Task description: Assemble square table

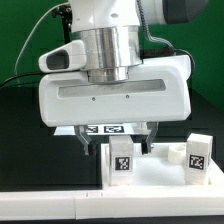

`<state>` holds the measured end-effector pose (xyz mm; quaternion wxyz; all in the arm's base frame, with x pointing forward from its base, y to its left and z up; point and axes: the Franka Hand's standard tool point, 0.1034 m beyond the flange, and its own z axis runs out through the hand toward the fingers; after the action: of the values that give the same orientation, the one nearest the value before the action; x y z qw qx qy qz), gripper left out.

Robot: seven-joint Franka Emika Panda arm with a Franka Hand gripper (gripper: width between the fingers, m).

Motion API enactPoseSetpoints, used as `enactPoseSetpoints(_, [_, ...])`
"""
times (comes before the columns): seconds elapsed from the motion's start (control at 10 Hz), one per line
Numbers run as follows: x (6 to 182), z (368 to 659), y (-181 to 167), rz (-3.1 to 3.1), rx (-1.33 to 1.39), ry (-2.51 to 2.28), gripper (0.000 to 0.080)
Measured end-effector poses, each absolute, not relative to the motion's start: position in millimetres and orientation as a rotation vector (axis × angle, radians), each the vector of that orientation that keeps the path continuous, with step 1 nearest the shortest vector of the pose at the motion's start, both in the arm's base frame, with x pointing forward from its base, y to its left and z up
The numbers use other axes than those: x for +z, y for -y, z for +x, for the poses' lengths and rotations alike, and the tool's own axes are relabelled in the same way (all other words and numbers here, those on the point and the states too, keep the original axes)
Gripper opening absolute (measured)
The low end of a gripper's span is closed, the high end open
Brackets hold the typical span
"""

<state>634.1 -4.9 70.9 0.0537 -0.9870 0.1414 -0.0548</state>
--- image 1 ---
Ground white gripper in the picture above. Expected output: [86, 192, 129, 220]
[39, 40, 191, 156]

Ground white marker base sheet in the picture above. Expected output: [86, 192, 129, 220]
[54, 123, 150, 136]

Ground black cables at base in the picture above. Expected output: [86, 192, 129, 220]
[0, 71, 43, 89]

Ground white camera cable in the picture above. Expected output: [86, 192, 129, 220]
[13, 1, 71, 76]

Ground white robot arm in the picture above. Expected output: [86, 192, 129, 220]
[39, 0, 208, 152]

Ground white L-shaped obstacle fence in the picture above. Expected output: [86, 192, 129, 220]
[0, 165, 224, 221]

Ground white square tabletop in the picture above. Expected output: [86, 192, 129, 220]
[101, 143, 224, 188]

